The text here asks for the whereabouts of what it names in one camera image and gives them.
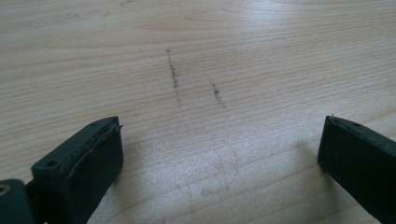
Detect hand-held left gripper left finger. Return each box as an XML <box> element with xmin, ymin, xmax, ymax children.
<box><xmin>25</xmin><ymin>116</ymin><xmax>125</xmax><ymax>224</ymax></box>

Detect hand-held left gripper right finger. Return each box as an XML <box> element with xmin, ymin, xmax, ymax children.
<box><xmin>317</xmin><ymin>115</ymin><xmax>396</xmax><ymax>224</ymax></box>

